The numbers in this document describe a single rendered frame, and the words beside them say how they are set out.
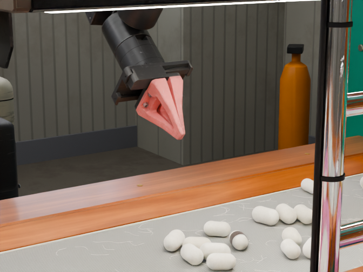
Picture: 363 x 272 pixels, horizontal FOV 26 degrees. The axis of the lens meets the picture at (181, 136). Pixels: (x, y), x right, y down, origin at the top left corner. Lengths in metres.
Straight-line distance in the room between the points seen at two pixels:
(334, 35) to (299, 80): 3.07
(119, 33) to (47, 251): 0.32
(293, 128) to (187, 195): 2.69
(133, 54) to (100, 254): 0.28
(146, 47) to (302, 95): 2.71
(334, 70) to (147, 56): 0.44
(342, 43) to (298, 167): 0.58
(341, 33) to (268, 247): 0.38
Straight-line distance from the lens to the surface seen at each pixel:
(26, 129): 4.11
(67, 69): 4.15
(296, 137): 3.77
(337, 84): 0.66
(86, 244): 0.97
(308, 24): 4.15
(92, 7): 0.67
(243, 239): 0.94
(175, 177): 1.14
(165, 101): 1.01
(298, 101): 3.73
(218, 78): 4.06
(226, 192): 1.12
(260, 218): 1.03
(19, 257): 0.94
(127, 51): 1.06
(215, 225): 0.98
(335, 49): 0.65
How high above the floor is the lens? 1.09
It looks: 14 degrees down
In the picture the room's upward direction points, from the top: straight up
